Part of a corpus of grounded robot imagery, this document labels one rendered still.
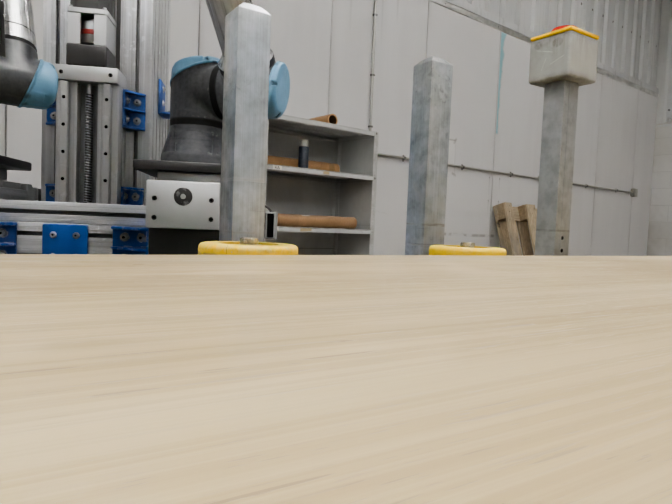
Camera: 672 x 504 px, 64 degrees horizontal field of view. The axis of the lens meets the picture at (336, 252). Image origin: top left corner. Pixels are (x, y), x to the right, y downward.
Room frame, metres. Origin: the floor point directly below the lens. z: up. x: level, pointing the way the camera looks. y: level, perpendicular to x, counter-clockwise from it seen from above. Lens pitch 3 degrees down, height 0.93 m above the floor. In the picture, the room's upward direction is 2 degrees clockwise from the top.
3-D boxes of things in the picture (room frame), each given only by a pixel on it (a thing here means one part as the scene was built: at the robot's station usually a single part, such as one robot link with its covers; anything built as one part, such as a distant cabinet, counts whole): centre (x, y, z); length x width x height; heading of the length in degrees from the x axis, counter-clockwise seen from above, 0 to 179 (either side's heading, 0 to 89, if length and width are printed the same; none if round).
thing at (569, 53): (0.83, -0.33, 1.18); 0.07 x 0.07 x 0.08; 33
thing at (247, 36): (0.55, 0.10, 0.90); 0.03 x 0.03 x 0.48; 33
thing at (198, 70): (1.21, 0.31, 1.21); 0.13 x 0.12 x 0.14; 74
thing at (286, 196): (3.56, 0.23, 0.78); 0.90 x 0.45 x 1.55; 128
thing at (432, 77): (0.69, -0.11, 0.90); 0.03 x 0.03 x 0.48; 33
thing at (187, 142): (1.21, 0.32, 1.09); 0.15 x 0.15 x 0.10
